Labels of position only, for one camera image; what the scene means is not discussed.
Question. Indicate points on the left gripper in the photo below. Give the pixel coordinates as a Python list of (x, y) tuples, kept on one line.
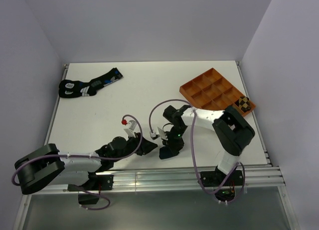
[(145, 147)]

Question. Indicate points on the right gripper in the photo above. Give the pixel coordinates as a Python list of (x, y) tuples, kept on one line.
[(169, 142)]

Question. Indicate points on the dark navy sock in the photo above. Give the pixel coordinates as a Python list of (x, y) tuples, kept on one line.
[(165, 153)]

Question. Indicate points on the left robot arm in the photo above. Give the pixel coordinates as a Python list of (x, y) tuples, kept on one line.
[(48, 166)]

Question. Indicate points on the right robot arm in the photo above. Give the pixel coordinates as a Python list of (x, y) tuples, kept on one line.
[(232, 130)]

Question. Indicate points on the orange compartment tray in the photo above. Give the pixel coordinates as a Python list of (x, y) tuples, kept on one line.
[(212, 91)]

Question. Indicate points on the rolled argyle sock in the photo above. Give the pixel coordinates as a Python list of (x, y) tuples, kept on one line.
[(243, 103)]

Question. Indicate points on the black sport sock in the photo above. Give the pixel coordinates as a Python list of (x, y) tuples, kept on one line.
[(73, 89)]

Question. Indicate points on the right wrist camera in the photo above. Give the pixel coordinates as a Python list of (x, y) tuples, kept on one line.
[(154, 134)]

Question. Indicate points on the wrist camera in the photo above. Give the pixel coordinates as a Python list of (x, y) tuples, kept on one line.
[(129, 127), (154, 134)]

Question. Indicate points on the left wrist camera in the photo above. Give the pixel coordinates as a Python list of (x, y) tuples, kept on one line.
[(129, 127)]

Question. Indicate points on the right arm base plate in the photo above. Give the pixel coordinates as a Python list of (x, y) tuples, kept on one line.
[(215, 178)]

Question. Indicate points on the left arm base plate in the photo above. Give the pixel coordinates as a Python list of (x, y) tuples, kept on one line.
[(104, 181)]

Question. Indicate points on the aluminium rail frame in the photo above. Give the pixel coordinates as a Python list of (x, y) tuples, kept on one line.
[(159, 197)]

